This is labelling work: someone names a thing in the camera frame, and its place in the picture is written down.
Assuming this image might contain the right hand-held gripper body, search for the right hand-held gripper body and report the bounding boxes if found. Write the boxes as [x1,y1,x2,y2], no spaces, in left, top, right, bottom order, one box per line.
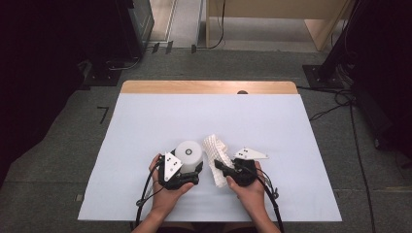
[223,148,270,187]

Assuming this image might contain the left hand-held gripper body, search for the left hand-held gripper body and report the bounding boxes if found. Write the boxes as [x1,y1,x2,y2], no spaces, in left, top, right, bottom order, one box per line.
[157,151,200,191]

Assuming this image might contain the white cylindrical device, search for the white cylindrical device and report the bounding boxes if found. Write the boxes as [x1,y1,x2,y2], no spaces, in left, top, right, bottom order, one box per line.
[174,140,204,175]

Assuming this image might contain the white waffle cloth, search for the white waffle cloth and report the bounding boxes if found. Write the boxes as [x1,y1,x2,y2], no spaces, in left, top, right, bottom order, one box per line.
[202,134,235,188]

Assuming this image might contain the person's right hand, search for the person's right hand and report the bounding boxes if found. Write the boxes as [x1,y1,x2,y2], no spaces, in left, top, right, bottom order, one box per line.
[225,160,270,218]

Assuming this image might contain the person's left hand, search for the person's left hand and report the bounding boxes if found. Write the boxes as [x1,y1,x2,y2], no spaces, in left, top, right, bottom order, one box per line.
[149,153,195,217]

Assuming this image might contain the white table mat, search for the white table mat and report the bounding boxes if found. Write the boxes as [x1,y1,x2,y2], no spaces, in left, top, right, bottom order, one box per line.
[77,93,343,223]

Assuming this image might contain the black stand base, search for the black stand base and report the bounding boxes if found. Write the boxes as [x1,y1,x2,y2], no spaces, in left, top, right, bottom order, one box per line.
[302,63,345,90]
[85,59,122,87]

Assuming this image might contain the dark glass cabinet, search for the dark glass cabinet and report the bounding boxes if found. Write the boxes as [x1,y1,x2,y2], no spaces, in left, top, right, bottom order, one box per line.
[116,0,155,60]

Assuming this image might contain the light wooden desk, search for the light wooden desk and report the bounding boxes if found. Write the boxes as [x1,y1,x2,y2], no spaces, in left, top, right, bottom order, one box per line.
[205,0,356,52]

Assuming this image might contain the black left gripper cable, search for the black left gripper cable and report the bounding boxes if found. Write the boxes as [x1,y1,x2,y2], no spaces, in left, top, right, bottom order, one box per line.
[135,159,163,229]

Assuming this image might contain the grey floor cable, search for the grey floor cable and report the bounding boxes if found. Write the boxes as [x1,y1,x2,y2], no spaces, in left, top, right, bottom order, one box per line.
[108,56,143,72]

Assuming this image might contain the black floor cables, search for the black floor cables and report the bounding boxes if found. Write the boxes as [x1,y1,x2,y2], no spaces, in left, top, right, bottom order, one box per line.
[295,85,377,233]

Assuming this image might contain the black hanging cable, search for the black hanging cable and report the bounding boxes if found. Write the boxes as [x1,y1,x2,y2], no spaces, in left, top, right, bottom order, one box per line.
[190,0,226,54]

